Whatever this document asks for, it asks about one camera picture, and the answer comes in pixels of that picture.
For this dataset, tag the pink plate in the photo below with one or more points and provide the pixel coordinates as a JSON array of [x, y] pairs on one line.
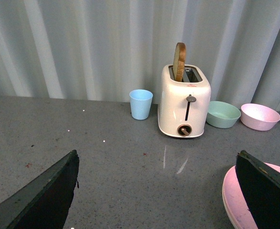
[[241, 213]]

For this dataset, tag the cream white toaster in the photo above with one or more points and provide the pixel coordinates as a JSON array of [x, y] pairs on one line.
[[183, 106]]

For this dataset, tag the pink bowl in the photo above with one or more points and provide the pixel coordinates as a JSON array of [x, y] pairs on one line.
[[259, 117]]

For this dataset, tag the brown bread slice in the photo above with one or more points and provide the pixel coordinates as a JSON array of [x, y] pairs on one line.
[[179, 61]]

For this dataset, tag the cream white plate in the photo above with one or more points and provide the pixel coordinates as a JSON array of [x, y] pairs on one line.
[[226, 201]]

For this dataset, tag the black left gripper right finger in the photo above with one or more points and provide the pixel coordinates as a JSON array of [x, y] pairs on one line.
[[260, 186]]

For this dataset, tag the green bowl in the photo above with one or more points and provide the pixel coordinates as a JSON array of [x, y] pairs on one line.
[[222, 115]]

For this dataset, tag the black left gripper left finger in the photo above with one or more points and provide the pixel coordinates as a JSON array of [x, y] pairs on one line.
[[43, 203]]

